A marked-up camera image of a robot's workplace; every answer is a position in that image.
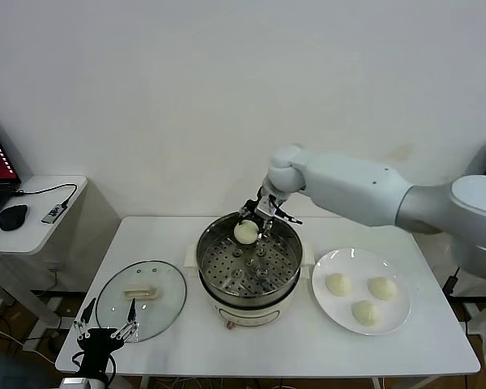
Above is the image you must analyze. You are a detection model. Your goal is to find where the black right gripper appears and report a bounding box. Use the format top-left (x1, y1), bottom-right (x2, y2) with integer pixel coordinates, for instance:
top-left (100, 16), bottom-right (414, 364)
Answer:
top-left (238, 186), bottom-right (284, 240)

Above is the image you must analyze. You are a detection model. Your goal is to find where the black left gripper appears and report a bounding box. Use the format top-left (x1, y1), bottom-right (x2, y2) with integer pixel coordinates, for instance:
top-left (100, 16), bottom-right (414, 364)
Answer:
top-left (73, 297), bottom-right (140, 378)

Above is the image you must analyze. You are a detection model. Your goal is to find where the white steamed baozi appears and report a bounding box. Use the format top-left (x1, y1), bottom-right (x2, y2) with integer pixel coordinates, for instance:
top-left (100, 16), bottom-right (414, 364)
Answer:
top-left (351, 299), bottom-right (382, 327)
top-left (326, 272), bottom-right (353, 296)
top-left (368, 277), bottom-right (399, 301)
top-left (233, 218), bottom-right (260, 245)

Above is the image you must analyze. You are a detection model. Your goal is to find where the round glass pot lid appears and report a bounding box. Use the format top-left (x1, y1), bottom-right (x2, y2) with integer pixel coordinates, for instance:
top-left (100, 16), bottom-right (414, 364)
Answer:
top-left (96, 260), bottom-right (187, 344)

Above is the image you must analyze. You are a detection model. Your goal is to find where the stainless steel steamer basket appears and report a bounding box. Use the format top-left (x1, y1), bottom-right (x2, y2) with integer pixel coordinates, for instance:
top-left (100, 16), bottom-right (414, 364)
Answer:
top-left (196, 210), bottom-right (304, 307)

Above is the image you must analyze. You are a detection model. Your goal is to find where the cream electric cooker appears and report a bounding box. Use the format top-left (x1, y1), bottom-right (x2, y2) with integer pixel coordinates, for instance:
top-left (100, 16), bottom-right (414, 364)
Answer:
top-left (185, 242), bottom-right (315, 331)

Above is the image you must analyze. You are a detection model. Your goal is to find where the grey usb hub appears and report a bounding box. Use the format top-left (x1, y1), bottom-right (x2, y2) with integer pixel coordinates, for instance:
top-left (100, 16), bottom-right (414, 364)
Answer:
top-left (42, 204), bottom-right (65, 225)

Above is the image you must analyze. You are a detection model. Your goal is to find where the white round plate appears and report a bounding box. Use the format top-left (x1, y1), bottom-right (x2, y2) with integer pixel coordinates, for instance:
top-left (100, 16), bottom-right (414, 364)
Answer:
top-left (311, 247), bottom-right (412, 336)

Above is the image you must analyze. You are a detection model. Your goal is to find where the black computer mouse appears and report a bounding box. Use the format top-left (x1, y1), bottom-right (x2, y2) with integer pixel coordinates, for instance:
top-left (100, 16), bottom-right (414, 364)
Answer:
top-left (0, 204), bottom-right (28, 232)

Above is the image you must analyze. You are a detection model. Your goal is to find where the black usb cable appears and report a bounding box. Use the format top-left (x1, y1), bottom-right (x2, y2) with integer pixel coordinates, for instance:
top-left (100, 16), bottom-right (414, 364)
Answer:
top-left (11, 184), bottom-right (79, 212)

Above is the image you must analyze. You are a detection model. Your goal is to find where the black power cable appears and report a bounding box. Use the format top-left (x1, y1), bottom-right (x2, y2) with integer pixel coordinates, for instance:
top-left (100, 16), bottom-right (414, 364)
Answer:
top-left (443, 265), bottom-right (463, 297)

